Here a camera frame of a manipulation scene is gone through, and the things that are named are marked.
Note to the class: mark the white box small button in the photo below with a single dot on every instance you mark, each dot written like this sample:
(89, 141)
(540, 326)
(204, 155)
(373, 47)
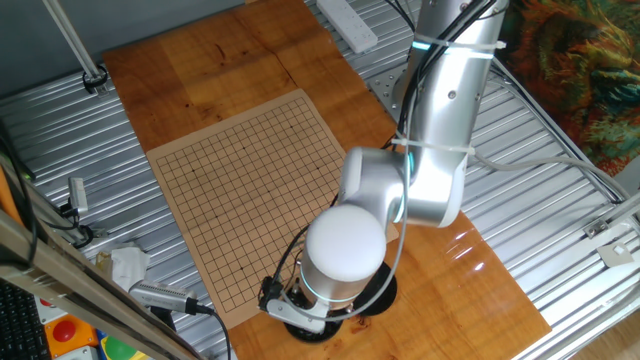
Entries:
(75, 354)

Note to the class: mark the white plate with hole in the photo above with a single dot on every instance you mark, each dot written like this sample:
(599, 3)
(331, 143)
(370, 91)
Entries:
(607, 255)

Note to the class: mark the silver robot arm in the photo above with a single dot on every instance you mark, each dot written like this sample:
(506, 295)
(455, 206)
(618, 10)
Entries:
(440, 115)

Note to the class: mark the silver tripod pole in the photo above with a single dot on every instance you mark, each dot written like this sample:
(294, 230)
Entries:
(75, 42)

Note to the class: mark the aluminium frame beam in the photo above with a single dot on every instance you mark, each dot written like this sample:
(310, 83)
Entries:
(75, 295)

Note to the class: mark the yellow box green button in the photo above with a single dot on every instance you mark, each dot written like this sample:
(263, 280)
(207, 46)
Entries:
(117, 348)

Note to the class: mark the glossy wooden mat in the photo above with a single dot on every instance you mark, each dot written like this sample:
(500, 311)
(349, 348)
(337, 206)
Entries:
(425, 290)

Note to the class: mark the blue packet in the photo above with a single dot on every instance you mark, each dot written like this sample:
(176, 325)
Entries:
(101, 336)

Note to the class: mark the black bowl lid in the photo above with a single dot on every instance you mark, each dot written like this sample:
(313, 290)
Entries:
(384, 295)

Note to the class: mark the ribbed silver camera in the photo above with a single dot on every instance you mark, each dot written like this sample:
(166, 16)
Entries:
(160, 296)

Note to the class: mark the silver camera mount pole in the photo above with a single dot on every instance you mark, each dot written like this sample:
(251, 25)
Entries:
(50, 216)

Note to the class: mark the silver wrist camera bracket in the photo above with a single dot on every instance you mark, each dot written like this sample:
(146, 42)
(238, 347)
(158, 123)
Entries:
(295, 314)

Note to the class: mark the colourful patterned cloth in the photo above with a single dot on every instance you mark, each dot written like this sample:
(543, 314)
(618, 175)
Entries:
(575, 65)

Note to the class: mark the white power strip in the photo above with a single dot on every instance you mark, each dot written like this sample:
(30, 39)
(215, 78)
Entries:
(350, 25)

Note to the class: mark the small metal bracket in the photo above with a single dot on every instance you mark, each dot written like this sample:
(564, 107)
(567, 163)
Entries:
(595, 228)

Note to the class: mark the small silver camera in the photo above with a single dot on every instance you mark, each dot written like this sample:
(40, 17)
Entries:
(78, 195)

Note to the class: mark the black bowl of go stones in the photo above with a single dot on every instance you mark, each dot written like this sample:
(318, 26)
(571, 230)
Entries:
(307, 336)

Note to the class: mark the orange box red button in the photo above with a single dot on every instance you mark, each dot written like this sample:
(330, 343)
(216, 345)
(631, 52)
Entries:
(65, 331)

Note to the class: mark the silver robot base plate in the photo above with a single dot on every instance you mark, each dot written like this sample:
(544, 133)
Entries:
(382, 87)

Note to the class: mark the black keyboard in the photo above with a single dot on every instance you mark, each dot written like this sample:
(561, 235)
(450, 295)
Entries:
(20, 325)

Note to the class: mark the crumpled white tissue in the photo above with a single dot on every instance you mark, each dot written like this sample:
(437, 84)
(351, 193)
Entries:
(127, 265)

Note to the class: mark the black pole clamp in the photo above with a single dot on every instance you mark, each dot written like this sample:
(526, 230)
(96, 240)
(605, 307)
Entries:
(95, 80)

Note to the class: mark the white grey box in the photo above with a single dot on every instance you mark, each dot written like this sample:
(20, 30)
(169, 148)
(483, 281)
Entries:
(50, 311)

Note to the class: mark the tan paper go board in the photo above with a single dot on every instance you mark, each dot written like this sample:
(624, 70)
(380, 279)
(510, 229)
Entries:
(225, 165)

